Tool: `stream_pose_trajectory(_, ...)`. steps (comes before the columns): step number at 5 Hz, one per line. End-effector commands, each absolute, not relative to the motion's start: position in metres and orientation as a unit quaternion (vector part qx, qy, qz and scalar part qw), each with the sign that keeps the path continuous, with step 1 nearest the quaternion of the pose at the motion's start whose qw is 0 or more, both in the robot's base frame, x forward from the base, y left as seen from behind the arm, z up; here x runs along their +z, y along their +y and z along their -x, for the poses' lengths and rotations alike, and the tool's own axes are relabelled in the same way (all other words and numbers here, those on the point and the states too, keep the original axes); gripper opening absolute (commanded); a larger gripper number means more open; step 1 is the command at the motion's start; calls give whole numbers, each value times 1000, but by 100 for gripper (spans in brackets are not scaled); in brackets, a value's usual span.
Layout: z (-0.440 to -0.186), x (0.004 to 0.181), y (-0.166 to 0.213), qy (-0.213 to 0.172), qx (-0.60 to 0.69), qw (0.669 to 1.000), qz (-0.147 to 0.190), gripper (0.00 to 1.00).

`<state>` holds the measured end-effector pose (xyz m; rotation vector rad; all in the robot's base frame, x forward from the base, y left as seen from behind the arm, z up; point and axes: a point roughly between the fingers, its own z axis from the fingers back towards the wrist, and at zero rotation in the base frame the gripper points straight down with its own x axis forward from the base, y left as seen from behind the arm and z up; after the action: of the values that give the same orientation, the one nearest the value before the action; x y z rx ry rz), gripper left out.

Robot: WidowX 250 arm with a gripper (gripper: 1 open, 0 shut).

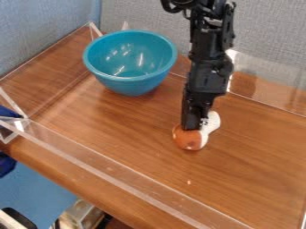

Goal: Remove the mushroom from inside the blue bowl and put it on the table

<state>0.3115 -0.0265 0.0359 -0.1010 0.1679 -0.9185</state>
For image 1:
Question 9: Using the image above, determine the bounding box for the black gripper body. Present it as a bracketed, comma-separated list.
[184, 52, 234, 102]

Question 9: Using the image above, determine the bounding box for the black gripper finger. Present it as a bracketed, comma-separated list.
[180, 92, 200, 131]
[198, 100, 212, 128]

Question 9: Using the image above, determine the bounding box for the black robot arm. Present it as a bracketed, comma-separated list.
[160, 0, 236, 131]

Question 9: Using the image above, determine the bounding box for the blue bowl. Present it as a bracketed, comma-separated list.
[83, 30, 178, 97]

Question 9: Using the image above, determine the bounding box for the clear acrylic barrier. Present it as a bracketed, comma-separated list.
[0, 26, 306, 229]

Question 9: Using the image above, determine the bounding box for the clear plastic container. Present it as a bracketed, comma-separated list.
[59, 199, 104, 229]

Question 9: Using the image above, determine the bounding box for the blue clamp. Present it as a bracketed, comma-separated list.
[0, 106, 21, 179]

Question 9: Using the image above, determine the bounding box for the black and white object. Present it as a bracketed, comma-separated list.
[0, 208, 39, 229]

